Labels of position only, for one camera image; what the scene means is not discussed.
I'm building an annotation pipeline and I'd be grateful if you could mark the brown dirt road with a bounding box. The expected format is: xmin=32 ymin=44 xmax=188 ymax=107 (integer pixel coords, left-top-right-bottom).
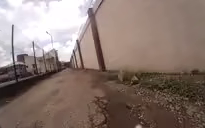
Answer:
xmin=0 ymin=68 xmax=191 ymax=128

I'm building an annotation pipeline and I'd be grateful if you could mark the street lamp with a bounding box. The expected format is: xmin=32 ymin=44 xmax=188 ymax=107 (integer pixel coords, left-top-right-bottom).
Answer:
xmin=45 ymin=30 xmax=55 ymax=51

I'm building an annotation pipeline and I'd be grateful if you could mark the pale multi-storey building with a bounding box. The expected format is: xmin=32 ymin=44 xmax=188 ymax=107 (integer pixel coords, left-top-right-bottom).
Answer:
xmin=16 ymin=48 xmax=60 ymax=75

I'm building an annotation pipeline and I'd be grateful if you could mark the strip of rubble and weeds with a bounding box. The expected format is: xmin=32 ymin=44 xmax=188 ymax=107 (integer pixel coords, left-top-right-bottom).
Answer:
xmin=104 ymin=69 xmax=205 ymax=128

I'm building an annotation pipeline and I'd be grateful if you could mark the fence with dark poles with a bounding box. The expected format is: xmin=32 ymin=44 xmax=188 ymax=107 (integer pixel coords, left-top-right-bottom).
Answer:
xmin=0 ymin=23 xmax=63 ymax=101

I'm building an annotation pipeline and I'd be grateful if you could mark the low long building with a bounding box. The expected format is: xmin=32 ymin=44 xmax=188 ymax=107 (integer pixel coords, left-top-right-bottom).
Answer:
xmin=0 ymin=61 xmax=28 ymax=86

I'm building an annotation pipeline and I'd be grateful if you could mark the pale wall with brown posts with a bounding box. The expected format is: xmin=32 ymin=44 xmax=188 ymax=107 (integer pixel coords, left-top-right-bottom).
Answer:
xmin=69 ymin=0 xmax=205 ymax=74

